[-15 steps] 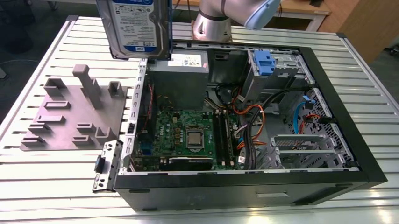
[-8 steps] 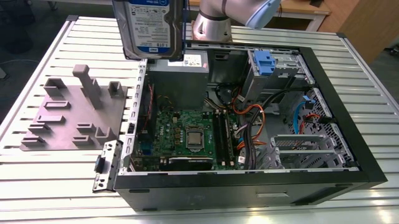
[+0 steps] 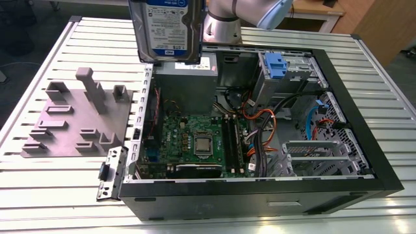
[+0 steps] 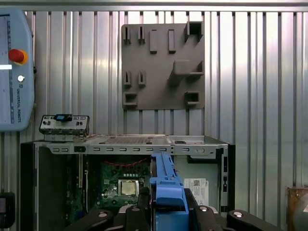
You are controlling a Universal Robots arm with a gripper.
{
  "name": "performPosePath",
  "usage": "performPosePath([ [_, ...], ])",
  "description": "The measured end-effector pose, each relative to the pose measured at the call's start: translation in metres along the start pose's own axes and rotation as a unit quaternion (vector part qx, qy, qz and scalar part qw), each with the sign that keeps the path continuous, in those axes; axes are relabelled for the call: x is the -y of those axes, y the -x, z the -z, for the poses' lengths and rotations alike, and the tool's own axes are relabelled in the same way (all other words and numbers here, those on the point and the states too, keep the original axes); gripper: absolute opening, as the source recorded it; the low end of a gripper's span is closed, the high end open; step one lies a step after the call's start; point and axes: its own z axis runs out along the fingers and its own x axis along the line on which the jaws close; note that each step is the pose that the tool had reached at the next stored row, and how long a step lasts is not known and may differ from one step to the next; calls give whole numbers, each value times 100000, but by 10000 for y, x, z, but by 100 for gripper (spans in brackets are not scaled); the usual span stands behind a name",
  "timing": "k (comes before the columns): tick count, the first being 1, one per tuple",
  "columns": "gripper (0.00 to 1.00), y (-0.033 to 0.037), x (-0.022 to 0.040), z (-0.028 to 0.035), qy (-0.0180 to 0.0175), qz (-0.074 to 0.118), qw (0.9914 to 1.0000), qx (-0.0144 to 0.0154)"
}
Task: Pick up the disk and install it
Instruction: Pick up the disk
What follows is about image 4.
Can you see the metal card retention bracket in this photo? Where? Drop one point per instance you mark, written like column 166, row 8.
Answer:
column 79, row 120

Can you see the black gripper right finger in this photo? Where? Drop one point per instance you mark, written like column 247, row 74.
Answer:
column 204, row 219

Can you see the green motherboard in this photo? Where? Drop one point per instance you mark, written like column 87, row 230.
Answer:
column 108, row 168

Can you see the square brown base plate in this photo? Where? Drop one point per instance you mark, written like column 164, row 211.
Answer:
column 290, row 207

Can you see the black PC case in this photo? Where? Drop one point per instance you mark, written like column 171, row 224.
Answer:
column 45, row 187

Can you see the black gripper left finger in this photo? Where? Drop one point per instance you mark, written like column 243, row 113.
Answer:
column 137, row 219

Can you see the CPU socket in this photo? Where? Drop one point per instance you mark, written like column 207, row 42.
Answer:
column 118, row 192

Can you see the grey parts rack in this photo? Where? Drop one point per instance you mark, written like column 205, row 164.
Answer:
column 156, row 79

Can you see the pale blue teach pendant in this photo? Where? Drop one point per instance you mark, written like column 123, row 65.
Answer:
column 24, row 96

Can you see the hard disk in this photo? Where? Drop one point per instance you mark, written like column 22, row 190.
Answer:
column 168, row 192

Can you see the silver CPU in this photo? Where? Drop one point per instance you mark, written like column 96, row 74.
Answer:
column 128, row 187

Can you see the black handheld device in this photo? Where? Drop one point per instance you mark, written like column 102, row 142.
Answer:
column 7, row 209

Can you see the grey power supply unit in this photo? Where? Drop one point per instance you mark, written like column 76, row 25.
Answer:
column 202, row 168

